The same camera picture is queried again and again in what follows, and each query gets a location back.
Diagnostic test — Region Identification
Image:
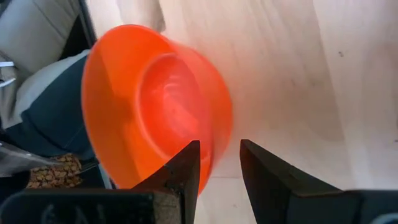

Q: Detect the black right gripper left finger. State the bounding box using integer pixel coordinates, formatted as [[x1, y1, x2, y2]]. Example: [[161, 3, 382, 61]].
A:
[[0, 139, 201, 224]]

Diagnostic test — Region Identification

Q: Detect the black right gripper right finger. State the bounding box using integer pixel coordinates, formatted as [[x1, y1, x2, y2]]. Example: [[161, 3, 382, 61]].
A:
[[239, 139, 398, 224]]

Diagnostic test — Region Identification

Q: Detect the orange plastic bowl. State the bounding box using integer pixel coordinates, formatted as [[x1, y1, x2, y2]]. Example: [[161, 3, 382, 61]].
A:
[[81, 24, 234, 195]]

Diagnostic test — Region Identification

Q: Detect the brown woven patterned item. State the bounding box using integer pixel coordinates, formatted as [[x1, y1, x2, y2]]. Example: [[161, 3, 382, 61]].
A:
[[26, 153, 83, 189]]

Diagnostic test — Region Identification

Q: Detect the person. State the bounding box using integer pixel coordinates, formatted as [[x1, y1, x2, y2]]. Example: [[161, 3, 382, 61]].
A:
[[0, 49, 105, 159]]

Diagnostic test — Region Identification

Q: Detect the beige padded seat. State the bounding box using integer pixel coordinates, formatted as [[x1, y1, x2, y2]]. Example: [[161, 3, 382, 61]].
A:
[[0, 0, 82, 74]]

